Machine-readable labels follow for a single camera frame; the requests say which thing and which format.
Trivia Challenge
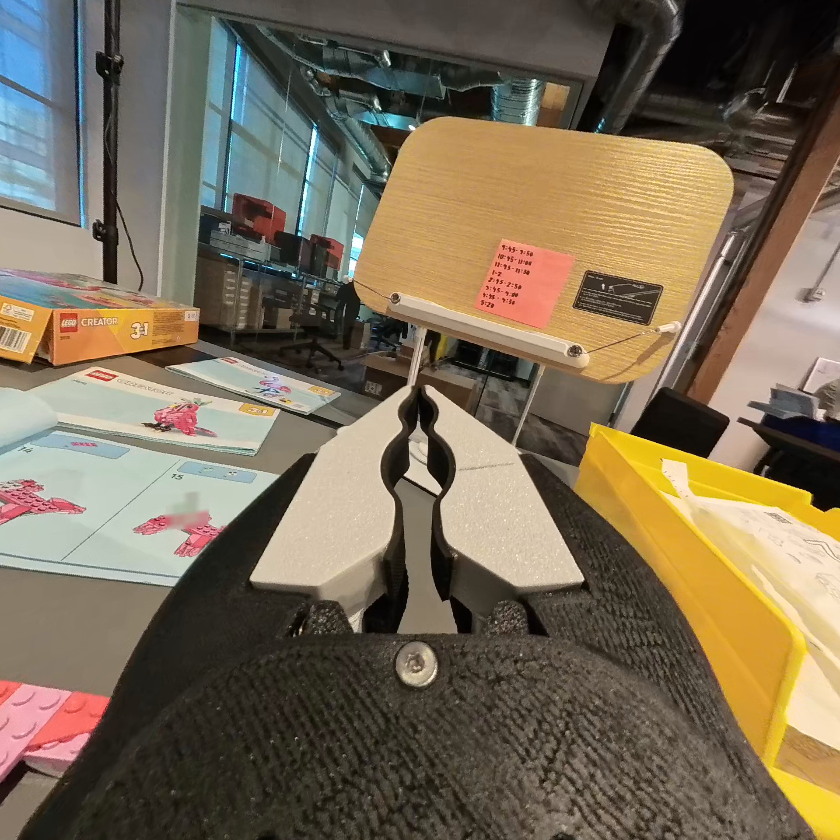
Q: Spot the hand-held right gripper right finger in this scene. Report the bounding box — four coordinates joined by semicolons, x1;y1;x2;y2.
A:
420;384;586;609

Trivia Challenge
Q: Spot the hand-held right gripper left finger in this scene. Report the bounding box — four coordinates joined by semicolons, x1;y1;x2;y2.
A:
248;384;419;608

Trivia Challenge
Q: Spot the red and pink plate assembly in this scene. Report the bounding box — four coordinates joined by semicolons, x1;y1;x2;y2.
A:
0;680;110;786

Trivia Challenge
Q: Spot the shallow yellow plastic bin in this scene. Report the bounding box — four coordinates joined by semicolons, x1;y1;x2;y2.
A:
574;422;840;840

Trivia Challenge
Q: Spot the closed pale blue instruction booklet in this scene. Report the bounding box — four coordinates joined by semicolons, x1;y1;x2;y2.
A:
29;365;281;458
166;357;343;416

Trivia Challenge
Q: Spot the black office chair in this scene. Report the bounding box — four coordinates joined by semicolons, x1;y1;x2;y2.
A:
287;298;345;374
629;386;731;460

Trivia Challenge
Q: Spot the open pale blue instruction booklet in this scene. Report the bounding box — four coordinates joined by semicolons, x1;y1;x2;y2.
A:
0;386;281;588

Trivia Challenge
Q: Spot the white printed paper sheet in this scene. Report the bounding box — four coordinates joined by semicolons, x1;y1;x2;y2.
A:
659;458;840;756

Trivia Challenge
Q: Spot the pink sticky note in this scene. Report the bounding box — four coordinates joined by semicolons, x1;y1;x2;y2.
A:
475;238;576;329

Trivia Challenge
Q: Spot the black label plate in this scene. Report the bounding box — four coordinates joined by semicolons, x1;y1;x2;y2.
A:
571;269;664;326

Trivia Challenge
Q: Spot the yellow toy brick set box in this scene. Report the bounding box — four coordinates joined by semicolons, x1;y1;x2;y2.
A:
0;268;200;367

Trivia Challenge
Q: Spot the wooden top white stand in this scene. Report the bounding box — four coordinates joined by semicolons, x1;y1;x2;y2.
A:
351;117;736;500

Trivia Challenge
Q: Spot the grey framed window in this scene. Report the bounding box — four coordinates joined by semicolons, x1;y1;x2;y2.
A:
0;0;84;228

